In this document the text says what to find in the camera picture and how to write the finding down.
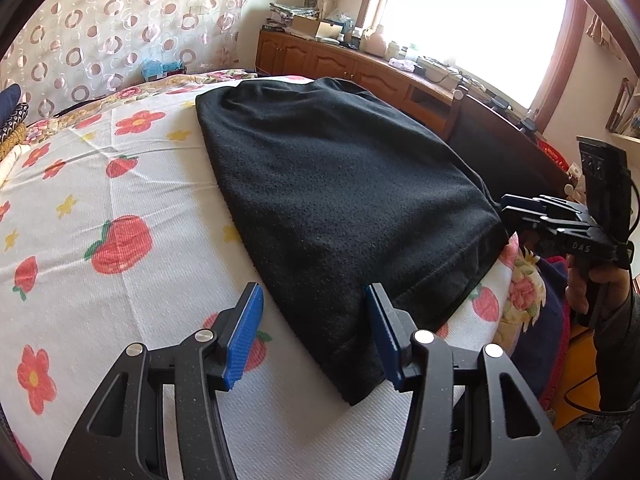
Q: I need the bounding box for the window with wooden frame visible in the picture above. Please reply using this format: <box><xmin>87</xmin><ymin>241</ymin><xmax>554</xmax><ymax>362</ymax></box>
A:
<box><xmin>361</xmin><ymin>0</ymin><xmax>587</xmax><ymax>130</ymax></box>

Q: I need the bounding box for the white plastic jug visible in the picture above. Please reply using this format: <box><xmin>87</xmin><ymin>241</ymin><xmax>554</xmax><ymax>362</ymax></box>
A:
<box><xmin>362</xmin><ymin>24</ymin><xmax>387</xmax><ymax>58</ymax></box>

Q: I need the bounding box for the white floral bed sheet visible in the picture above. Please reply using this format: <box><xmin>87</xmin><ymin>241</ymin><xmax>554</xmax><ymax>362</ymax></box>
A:
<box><xmin>1</xmin><ymin>76</ymin><xmax>518</xmax><ymax>479</ymax></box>

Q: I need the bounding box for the patterned yellow folded garment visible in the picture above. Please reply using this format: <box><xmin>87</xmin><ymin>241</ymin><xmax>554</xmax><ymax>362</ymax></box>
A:
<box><xmin>0</xmin><ymin>103</ymin><xmax>29</xmax><ymax>160</ymax></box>

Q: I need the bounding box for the cardboard box on cabinet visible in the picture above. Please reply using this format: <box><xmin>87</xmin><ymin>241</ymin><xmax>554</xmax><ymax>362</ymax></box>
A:
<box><xmin>288</xmin><ymin>15</ymin><xmax>343</xmax><ymax>39</ymax></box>

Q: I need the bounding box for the wooden side cabinet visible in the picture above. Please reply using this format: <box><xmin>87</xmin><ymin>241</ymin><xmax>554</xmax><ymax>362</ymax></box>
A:
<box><xmin>255</xmin><ymin>29</ymin><xmax>452</xmax><ymax>134</ymax></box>

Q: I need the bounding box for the circle patterned sheer curtain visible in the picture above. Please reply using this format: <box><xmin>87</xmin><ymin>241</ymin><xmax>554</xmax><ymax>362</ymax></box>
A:
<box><xmin>1</xmin><ymin>0</ymin><xmax>246</xmax><ymax>122</ymax></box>

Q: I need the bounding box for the black printed t-shirt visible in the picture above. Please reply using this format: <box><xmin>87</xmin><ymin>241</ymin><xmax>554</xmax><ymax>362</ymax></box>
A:
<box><xmin>195</xmin><ymin>78</ymin><xmax>509</xmax><ymax>405</ymax></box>

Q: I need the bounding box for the navy folded garment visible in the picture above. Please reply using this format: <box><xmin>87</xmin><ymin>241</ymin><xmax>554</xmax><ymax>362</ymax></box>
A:
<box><xmin>0</xmin><ymin>84</ymin><xmax>22</xmax><ymax>127</ymax></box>

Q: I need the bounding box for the blue tissue pack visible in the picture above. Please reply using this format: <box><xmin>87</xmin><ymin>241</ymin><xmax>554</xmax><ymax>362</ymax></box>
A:
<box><xmin>141</xmin><ymin>60</ymin><xmax>186</xmax><ymax>82</ymax></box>

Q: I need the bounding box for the person right hand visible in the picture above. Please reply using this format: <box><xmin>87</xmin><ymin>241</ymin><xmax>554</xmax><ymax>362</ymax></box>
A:
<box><xmin>564</xmin><ymin>253</ymin><xmax>633</xmax><ymax>316</ymax></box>

